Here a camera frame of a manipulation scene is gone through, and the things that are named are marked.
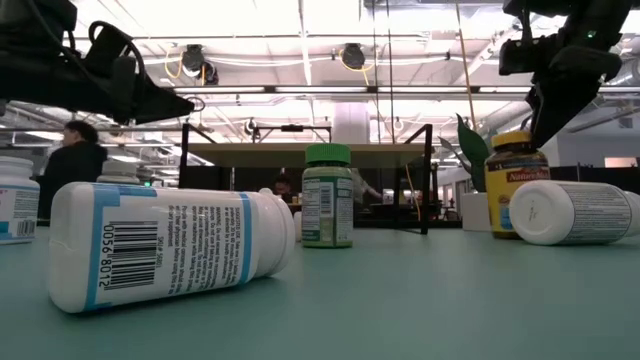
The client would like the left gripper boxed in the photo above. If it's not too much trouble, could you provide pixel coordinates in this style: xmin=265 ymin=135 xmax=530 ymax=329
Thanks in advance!
xmin=0 ymin=45 xmax=196 ymax=126

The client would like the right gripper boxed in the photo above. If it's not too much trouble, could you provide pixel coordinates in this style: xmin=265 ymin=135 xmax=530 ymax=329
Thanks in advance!
xmin=527 ymin=44 xmax=624 ymax=151

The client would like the yellow bottle yellow cap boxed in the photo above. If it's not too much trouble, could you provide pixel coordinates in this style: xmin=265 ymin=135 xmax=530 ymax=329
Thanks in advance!
xmin=483 ymin=130 xmax=552 ymax=240

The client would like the white bottle blue barcode label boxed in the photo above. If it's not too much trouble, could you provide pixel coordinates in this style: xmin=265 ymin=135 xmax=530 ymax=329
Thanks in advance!
xmin=48 ymin=180 xmax=297 ymax=315

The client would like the green bottle green cap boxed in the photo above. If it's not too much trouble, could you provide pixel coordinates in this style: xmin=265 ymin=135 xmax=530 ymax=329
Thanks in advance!
xmin=301 ymin=143 xmax=355 ymax=250

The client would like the black room partition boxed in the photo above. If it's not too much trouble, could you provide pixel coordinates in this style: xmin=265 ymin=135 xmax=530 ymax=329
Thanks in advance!
xmin=549 ymin=165 xmax=640 ymax=183

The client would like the long ceiling light strip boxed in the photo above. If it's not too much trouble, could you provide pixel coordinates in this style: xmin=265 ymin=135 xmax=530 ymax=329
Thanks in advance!
xmin=169 ymin=84 xmax=640 ymax=96

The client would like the green artificial plant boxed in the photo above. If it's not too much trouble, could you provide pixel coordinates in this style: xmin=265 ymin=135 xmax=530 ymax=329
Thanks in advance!
xmin=438 ymin=113 xmax=494 ymax=194

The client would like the person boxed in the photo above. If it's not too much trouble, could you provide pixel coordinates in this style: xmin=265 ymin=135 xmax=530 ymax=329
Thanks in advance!
xmin=272 ymin=173 xmax=296 ymax=201
xmin=37 ymin=119 xmax=109 ymax=221
xmin=352 ymin=169 xmax=384 ymax=206

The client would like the white plant pot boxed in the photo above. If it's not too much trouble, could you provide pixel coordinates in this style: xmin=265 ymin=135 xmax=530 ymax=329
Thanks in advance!
xmin=460 ymin=192 xmax=494 ymax=233

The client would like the black ceiling cable reel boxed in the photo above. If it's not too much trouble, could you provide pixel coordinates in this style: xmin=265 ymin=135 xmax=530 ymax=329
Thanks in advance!
xmin=179 ymin=43 xmax=220 ymax=86
xmin=340 ymin=42 xmax=367 ymax=71

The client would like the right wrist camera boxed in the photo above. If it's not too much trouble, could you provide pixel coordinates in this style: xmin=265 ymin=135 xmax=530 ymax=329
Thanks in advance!
xmin=498 ymin=35 xmax=559 ymax=77

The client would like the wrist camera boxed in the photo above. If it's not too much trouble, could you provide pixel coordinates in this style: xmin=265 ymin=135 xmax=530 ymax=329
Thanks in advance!
xmin=498 ymin=35 xmax=559 ymax=77
xmin=82 ymin=20 xmax=147 ymax=84

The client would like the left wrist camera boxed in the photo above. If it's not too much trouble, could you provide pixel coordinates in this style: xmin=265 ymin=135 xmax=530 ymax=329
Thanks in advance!
xmin=82 ymin=20 xmax=147 ymax=84

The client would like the wooden shelf black frame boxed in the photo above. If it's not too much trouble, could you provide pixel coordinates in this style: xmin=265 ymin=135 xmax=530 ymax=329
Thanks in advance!
xmin=177 ymin=122 xmax=435 ymax=236

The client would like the yellow hanging cable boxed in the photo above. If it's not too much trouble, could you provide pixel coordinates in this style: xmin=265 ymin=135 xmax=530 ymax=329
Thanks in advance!
xmin=454 ymin=0 xmax=479 ymax=132

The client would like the black background rig frame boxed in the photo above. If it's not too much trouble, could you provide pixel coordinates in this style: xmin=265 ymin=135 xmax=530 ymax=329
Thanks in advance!
xmin=252 ymin=123 xmax=332 ymax=145

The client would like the black hanging cable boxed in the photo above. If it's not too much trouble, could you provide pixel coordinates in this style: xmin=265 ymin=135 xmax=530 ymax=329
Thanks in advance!
xmin=370 ymin=0 xmax=380 ymax=145
xmin=384 ymin=0 xmax=396 ymax=145

